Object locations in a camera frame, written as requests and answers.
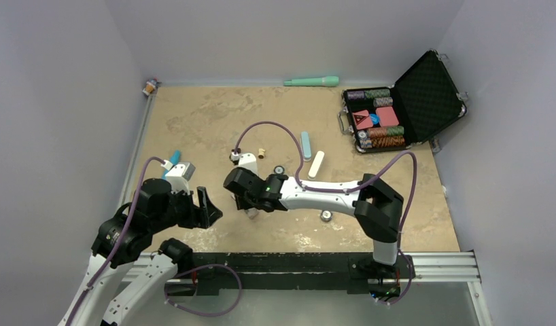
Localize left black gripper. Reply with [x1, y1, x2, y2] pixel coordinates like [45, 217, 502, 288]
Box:
[150, 183, 222, 232]

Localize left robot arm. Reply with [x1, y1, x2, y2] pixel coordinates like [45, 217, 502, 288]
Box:
[60, 179, 223, 325]

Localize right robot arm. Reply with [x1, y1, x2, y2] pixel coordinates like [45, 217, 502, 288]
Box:
[223, 167, 404, 276]

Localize blue marker pen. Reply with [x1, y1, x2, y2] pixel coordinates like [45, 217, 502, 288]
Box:
[162, 150, 181, 179]

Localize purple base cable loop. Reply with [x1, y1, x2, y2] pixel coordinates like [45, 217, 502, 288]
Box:
[164, 264, 243, 319]

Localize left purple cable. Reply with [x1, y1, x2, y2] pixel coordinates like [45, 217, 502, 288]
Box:
[64, 156, 171, 326]

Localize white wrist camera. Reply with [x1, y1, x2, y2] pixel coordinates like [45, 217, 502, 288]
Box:
[164, 162, 196, 194]
[230, 150, 258, 175]

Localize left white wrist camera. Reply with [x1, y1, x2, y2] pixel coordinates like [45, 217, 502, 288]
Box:
[164, 162, 196, 194]

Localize small orange toy figure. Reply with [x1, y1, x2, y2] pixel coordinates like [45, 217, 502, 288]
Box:
[142, 78, 160, 96]

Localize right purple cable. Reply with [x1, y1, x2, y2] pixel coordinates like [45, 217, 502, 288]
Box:
[232, 120, 419, 307]

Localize black poker chip case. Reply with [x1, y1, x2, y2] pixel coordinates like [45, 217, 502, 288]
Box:
[338, 49, 468, 153]

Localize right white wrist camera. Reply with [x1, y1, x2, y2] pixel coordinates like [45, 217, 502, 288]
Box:
[230, 150, 258, 175]

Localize light blue white stapler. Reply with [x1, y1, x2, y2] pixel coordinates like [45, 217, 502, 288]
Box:
[300, 131, 313, 162]

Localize mint green microphone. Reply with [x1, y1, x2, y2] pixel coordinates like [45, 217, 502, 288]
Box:
[283, 76, 339, 87]

